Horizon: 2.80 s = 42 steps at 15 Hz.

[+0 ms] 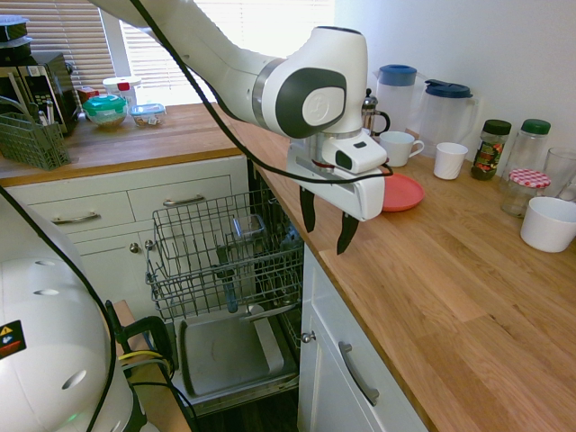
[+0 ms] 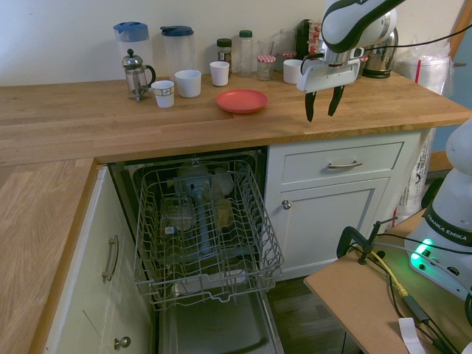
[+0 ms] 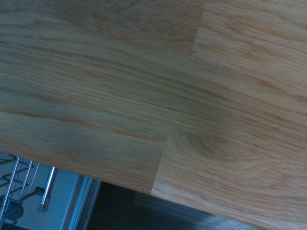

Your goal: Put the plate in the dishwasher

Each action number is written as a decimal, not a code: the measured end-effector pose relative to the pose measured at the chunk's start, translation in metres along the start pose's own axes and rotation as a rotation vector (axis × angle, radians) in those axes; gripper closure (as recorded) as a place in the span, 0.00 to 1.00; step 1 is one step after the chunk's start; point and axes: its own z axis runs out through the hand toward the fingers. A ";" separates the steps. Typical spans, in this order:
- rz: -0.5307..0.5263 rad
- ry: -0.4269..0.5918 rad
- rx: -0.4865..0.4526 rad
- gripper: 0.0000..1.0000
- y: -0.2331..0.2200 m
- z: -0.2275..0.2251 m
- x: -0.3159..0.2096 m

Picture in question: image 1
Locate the brown window blind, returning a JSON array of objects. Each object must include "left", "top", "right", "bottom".
[{"left": 17, "top": 0, "right": 113, "bottom": 91}]

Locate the blue handled utensil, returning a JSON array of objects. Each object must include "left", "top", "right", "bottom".
[{"left": 223, "top": 269, "right": 239, "bottom": 315}]

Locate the black takeaway container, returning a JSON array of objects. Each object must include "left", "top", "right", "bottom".
[
  {"left": 0, "top": 15, "right": 31, "bottom": 42},
  {"left": 0, "top": 36, "right": 34, "bottom": 62}
]

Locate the red plastic plate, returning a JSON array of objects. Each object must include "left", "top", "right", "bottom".
[{"left": 381, "top": 174, "right": 426, "bottom": 213}]

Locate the green lidded food bowl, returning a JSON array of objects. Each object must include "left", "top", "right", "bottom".
[{"left": 82, "top": 94, "right": 129, "bottom": 131}]

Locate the black metal clamp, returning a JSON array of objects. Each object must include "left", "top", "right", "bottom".
[{"left": 105, "top": 301, "right": 176, "bottom": 383}]

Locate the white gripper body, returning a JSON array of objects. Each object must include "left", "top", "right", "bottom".
[{"left": 286, "top": 154, "right": 388, "bottom": 223}]

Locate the white round bowl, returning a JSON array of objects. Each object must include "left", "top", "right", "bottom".
[{"left": 519, "top": 195, "right": 576, "bottom": 254}]

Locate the pale window blind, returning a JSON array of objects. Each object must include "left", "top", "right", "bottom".
[{"left": 119, "top": 0, "right": 337, "bottom": 107}]

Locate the black lidded spice jar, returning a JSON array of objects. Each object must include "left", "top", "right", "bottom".
[{"left": 470, "top": 119, "right": 513, "bottom": 183}]

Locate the yellow cable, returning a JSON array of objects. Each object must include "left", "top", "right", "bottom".
[{"left": 119, "top": 349, "right": 163, "bottom": 362}]

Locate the clear pitcher dark blue lid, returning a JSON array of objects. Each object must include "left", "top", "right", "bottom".
[{"left": 416, "top": 79, "right": 481, "bottom": 159}]

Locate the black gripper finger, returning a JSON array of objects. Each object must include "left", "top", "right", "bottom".
[
  {"left": 299, "top": 186, "right": 317, "bottom": 234},
  {"left": 336, "top": 212, "right": 360, "bottom": 257}
]

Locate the clear pitcher light blue lid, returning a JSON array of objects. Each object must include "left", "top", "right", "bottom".
[{"left": 373, "top": 64, "right": 427, "bottom": 136}]

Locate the metal drawer handle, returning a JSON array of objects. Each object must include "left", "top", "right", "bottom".
[
  {"left": 50, "top": 211, "right": 102, "bottom": 225},
  {"left": 162, "top": 194, "right": 207, "bottom": 208}
]

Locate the white mug with handle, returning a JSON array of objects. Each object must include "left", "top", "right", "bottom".
[{"left": 379, "top": 130, "right": 426, "bottom": 168}]

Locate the curved metal cabinet handle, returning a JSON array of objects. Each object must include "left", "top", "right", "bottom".
[{"left": 337, "top": 340, "right": 381, "bottom": 407}]

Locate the white handleless cup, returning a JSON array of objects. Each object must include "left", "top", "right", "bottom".
[{"left": 433, "top": 141, "right": 470, "bottom": 181}]

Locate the green lidded clear jar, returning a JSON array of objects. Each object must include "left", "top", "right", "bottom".
[{"left": 510, "top": 118, "right": 552, "bottom": 181}]

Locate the white container red clip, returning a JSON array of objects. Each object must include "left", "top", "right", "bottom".
[{"left": 102, "top": 76, "right": 143, "bottom": 109}]

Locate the clear drinking glass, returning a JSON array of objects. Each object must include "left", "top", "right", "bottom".
[{"left": 542, "top": 147, "right": 576, "bottom": 203}]

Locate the small blue lidded container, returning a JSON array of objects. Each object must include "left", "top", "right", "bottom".
[{"left": 129, "top": 103, "right": 167, "bottom": 128}]

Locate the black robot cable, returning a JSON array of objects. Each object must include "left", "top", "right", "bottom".
[{"left": 128, "top": 0, "right": 395, "bottom": 185}]

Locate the red checkered lid jar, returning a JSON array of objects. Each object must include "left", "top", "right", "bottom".
[{"left": 499, "top": 167, "right": 553, "bottom": 220}]

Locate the wooden robot mounting board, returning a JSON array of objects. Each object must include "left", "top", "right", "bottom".
[{"left": 112, "top": 300, "right": 194, "bottom": 432}]

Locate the grey wire dishwasher rack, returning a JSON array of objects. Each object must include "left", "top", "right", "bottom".
[{"left": 144, "top": 191, "right": 305, "bottom": 323}]

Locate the glass French press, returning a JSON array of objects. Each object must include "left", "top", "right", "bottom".
[{"left": 362, "top": 87, "right": 392, "bottom": 137}]

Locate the grey plastic cutlery basket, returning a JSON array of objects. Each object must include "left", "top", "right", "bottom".
[{"left": 0, "top": 111, "right": 72, "bottom": 171}]

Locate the stainless dishwasher door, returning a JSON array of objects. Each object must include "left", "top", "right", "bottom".
[{"left": 173, "top": 310, "right": 301, "bottom": 415}]

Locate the white cabinet with bar handle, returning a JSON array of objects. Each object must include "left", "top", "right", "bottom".
[{"left": 295, "top": 242, "right": 431, "bottom": 432}]

